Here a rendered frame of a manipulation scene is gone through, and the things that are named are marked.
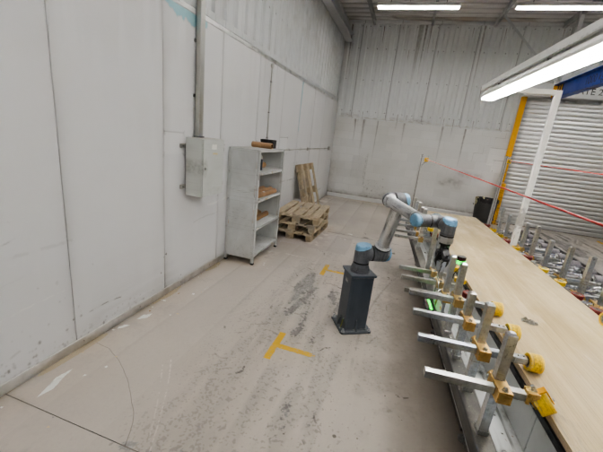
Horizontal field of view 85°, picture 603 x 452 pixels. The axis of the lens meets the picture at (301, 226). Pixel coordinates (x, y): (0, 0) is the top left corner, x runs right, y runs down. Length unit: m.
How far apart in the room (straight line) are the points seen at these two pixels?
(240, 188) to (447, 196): 7.22
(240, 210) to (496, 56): 8.17
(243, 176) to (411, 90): 6.93
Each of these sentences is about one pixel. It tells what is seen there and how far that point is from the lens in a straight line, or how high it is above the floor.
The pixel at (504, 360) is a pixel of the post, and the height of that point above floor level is 1.06.
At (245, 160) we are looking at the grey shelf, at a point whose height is 1.40.
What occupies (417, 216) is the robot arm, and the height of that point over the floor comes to 1.36.
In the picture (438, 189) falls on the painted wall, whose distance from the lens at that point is 10.32.
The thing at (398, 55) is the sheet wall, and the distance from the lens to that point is 10.49.
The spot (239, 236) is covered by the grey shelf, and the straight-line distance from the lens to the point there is 4.53.
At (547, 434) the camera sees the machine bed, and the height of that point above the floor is 0.81.
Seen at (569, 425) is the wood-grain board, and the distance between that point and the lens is 1.68.
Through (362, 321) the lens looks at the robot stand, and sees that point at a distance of 3.37.
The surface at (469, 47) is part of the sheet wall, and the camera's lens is 10.58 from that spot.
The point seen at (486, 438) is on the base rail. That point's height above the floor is 0.70.
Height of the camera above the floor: 1.80
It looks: 16 degrees down
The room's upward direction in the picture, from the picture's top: 6 degrees clockwise
